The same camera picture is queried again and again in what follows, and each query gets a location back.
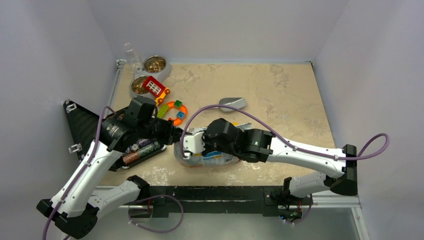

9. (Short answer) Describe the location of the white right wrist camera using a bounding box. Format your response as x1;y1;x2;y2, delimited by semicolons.
181;131;205;159

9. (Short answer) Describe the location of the grey double pet bowl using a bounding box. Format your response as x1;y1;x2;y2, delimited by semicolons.
129;55;172;100

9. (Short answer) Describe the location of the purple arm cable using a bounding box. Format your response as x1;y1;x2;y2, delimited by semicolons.
179;104;391;162
42;105;117;240

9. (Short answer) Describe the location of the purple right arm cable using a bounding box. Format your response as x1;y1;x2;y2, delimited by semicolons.
179;104;391;162

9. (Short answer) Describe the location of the clear water bottle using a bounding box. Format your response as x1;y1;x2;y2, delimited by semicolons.
123;42;143;73

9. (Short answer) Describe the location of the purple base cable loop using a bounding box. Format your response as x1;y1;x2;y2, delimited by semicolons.
127;194;184;234

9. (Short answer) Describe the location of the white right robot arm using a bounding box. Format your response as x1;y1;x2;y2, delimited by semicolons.
203;118;358;204

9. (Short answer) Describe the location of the aluminium frame rail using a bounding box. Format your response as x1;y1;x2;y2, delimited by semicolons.
68;185;362;210

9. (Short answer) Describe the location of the black poker chip case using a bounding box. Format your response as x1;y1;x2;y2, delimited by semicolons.
62;99;167;172

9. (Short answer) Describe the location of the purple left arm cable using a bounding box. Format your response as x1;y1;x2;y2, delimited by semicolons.
42;105;117;240

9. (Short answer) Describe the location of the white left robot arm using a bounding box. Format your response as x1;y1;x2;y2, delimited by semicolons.
36;96;184;240

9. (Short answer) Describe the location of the silver metal scoop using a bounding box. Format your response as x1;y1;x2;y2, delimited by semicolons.
218;97;247;113

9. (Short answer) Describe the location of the colourful pet food bag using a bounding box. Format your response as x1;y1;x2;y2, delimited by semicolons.
173;142;240;167

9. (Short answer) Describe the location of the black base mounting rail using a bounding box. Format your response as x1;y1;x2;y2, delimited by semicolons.
127;185;313;218

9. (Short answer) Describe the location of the red toy block frame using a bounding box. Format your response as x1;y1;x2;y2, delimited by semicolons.
142;76;171;106

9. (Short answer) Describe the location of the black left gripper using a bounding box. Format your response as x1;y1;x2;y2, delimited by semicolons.
136;115;189;145

